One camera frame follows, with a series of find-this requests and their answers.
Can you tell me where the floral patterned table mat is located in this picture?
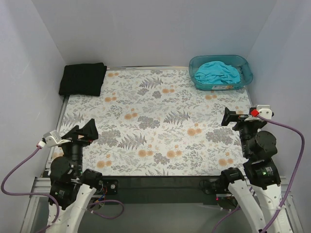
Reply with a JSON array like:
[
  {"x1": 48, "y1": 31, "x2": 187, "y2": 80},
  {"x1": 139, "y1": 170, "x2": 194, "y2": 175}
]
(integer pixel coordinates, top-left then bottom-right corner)
[{"x1": 58, "y1": 69, "x2": 251, "y2": 176}]

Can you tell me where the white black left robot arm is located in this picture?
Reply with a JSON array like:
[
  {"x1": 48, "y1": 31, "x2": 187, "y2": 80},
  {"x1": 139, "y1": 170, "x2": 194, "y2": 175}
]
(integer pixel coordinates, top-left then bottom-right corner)
[{"x1": 43, "y1": 118, "x2": 104, "y2": 233}]

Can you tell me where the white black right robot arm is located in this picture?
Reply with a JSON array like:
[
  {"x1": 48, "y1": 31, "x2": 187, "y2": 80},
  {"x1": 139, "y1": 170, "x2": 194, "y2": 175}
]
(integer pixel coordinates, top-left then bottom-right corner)
[{"x1": 219, "y1": 105, "x2": 305, "y2": 233}]

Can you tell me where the aluminium frame rail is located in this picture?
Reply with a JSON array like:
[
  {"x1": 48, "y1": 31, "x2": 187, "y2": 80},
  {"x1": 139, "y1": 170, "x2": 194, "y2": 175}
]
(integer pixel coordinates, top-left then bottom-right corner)
[{"x1": 19, "y1": 178, "x2": 51, "y2": 233}]

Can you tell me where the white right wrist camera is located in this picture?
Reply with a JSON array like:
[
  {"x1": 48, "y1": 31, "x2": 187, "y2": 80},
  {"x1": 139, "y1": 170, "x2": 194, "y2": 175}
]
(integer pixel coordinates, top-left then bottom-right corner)
[{"x1": 245, "y1": 104, "x2": 274, "y2": 121}]

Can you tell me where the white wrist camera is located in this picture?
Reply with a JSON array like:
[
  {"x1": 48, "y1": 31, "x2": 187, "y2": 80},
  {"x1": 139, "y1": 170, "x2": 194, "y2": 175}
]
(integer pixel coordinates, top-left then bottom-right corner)
[
  {"x1": 245, "y1": 104, "x2": 274, "y2": 121},
  {"x1": 37, "y1": 130, "x2": 70, "y2": 148}
]

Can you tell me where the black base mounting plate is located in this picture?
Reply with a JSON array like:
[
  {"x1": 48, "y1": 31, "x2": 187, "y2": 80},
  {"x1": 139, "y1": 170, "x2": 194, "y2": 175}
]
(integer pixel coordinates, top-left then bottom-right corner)
[{"x1": 102, "y1": 176, "x2": 235, "y2": 205}]

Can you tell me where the turquoise t-shirt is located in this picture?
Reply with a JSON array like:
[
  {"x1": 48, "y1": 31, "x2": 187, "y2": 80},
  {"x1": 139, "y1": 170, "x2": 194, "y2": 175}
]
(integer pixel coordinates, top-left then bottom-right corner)
[{"x1": 194, "y1": 61, "x2": 241, "y2": 85}]

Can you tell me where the teal transparent plastic bin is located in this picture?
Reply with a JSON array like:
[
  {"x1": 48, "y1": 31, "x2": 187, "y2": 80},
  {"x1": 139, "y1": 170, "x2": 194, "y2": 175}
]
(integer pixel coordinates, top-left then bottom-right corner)
[{"x1": 189, "y1": 55, "x2": 253, "y2": 91}]

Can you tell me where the folded black t-shirt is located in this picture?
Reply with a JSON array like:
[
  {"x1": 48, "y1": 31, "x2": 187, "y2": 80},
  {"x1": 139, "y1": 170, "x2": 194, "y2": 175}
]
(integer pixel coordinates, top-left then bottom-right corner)
[{"x1": 59, "y1": 63, "x2": 107, "y2": 97}]

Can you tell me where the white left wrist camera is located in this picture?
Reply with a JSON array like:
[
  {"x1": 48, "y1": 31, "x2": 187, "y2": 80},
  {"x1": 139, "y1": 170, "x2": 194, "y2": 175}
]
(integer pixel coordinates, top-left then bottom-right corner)
[{"x1": 37, "y1": 130, "x2": 70, "y2": 148}]

